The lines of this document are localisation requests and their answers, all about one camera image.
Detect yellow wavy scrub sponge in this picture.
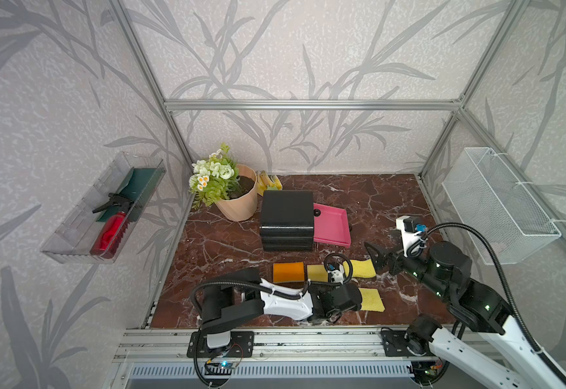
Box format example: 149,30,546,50
350,259,377,279

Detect orange sponge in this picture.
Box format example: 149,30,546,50
273,262,306,284

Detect pink drawer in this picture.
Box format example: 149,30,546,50
314,204,351,248

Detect black drawer cabinet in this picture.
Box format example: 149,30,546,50
260,190,315,252

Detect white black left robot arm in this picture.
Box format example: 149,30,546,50
190,267,362,349

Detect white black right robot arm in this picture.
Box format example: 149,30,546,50
365,242,566,388

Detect right green circuit board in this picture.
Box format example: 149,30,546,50
411,361,443,386

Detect green circuit board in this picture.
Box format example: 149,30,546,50
411,361,443,386
205,360,241,376

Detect left green circuit board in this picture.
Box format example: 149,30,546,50
205,360,241,376

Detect beige flower pot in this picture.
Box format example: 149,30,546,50
215,164,259,222

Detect yellow white garden glove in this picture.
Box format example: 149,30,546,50
255,171,282,196

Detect green white artificial flowers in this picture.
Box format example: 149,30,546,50
189,143,241,209

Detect dark green trowel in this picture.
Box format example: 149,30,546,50
93,168,166,222

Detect red spray bottle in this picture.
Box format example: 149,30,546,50
90,211,128,259

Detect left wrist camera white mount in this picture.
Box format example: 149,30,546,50
326,264,346,284

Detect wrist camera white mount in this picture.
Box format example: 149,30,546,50
396,216,427,258
326,264,346,284

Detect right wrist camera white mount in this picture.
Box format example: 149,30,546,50
396,216,427,258

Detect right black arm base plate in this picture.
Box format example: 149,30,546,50
379,327,435,358

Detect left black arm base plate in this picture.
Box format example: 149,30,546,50
187,331,255,358

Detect white wire mesh basket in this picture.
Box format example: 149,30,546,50
443,147,562,265

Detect black corrugated right cable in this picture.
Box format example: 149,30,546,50
406,222,566,389

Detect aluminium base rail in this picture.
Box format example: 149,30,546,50
112,326,525,363

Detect clear plastic wall tray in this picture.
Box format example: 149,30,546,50
41,152,166,264

